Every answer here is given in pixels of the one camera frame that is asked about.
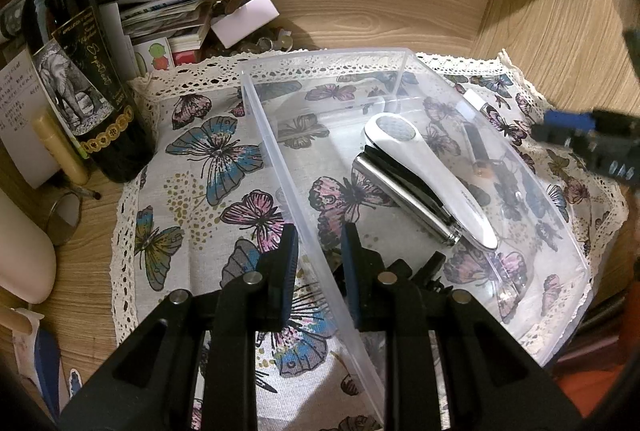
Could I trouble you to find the stack of papers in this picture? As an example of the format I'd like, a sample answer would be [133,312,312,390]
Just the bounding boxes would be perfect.
[75,0,217,64]

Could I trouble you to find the silver metal tool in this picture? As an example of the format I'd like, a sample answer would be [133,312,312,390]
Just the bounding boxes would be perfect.
[352,153,464,245]

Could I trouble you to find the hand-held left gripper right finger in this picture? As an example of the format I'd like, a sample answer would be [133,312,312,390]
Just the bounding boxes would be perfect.
[340,221,586,431]

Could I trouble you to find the pale pink cylinder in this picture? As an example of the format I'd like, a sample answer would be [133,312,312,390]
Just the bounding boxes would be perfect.
[0,185,57,304]

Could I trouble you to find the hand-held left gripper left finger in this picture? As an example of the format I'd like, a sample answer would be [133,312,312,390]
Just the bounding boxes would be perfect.
[59,223,301,431]

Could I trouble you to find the clear plastic storage box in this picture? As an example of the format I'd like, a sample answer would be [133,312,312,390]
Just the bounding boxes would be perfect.
[239,46,592,430]

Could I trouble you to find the yellow taper candle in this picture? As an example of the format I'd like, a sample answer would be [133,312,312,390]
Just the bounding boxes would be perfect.
[31,114,92,185]

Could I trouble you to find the dark wine bottle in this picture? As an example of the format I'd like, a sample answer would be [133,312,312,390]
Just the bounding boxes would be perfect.
[22,0,154,184]

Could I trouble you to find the butterfly printed lace cloth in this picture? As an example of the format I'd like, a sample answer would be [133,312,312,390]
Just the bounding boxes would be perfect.
[110,48,629,431]

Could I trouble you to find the small round mirror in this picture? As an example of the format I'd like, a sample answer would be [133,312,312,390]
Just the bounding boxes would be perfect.
[49,188,102,247]

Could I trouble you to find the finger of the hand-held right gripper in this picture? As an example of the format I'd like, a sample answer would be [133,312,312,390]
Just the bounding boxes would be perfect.
[531,109,597,145]

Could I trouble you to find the white handheld device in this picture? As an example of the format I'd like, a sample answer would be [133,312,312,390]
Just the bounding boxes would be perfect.
[363,114,499,250]

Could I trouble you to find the white blank card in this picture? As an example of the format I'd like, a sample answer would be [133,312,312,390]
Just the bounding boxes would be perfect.
[209,0,280,48]

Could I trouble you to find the white handwritten note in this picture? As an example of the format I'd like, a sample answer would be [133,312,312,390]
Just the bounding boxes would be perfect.
[0,50,62,190]

